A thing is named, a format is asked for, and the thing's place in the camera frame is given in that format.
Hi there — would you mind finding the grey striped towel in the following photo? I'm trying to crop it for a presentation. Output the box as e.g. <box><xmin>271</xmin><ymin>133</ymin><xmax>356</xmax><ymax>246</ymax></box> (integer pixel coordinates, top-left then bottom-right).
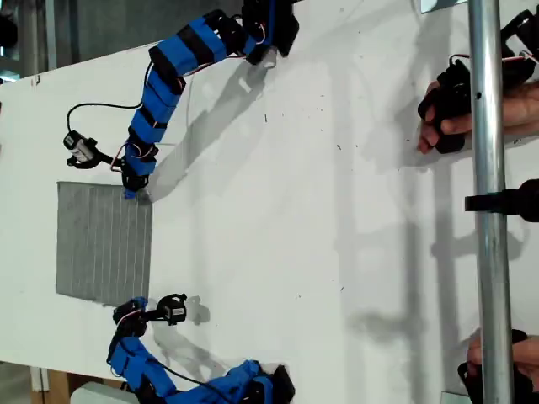
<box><xmin>56</xmin><ymin>181</ymin><xmax>153</xmax><ymax>307</ymax></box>

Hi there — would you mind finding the black leader arm handle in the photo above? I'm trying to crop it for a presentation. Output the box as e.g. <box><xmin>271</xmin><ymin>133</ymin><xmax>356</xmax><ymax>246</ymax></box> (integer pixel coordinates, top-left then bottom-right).
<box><xmin>457</xmin><ymin>329</ymin><xmax>539</xmax><ymax>404</ymax></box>
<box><xmin>418</xmin><ymin>8</ymin><xmax>539</xmax><ymax>155</ymax></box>

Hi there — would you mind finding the person's hand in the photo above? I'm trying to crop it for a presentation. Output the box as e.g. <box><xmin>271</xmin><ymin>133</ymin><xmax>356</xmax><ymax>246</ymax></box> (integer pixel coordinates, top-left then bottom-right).
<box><xmin>418</xmin><ymin>82</ymin><xmax>539</xmax><ymax>155</ymax></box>
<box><xmin>467</xmin><ymin>329</ymin><xmax>539</xmax><ymax>380</ymax></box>

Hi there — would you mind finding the white plastic box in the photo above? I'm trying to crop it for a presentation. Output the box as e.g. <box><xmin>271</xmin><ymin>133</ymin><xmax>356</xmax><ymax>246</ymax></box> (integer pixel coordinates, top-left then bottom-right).
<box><xmin>69</xmin><ymin>380</ymin><xmax>140</xmax><ymax>404</ymax></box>

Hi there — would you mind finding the wooden table support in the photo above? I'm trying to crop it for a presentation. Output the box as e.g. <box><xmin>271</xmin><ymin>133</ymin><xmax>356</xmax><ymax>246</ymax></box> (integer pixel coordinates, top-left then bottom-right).
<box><xmin>48</xmin><ymin>370</ymin><xmax>85</xmax><ymax>404</ymax></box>

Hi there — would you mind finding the black round object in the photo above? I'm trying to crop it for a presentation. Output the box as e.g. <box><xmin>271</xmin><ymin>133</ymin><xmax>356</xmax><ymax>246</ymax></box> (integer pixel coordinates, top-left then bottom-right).
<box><xmin>0</xmin><ymin>14</ymin><xmax>19</xmax><ymax>50</ymax></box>

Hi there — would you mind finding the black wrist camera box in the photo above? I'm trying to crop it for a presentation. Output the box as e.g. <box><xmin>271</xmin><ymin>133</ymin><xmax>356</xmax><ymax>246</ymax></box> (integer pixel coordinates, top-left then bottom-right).
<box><xmin>157</xmin><ymin>293</ymin><xmax>189</xmax><ymax>327</ymax></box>
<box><xmin>62</xmin><ymin>130</ymin><xmax>100</xmax><ymax>163</ymax></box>

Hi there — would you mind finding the black camera cable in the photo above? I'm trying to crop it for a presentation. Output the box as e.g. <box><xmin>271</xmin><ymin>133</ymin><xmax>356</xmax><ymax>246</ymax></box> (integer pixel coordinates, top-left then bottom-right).
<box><xmin>142</xmin><ymin>353</ymin><xmax>237</xmax><ymax>401</ymax></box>
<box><xmin>66</xmin><ymin>61</ymin><xmax>155</xmax><ymax>136</ymax></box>

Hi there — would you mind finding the steel post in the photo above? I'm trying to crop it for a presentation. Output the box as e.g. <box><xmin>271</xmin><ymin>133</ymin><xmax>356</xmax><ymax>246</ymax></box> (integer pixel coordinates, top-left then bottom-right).
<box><xmin>467</xmin><ymin>0</ymin><xmax>515</xmax><ymax>404</ymax></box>

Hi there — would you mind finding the black post clamp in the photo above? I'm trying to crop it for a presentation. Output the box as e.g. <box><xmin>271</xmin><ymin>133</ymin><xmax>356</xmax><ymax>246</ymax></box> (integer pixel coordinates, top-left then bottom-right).
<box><xmin>464</xmin><ymin>178</ymin><xmax>539</xmax><ymax>223</ymax></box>

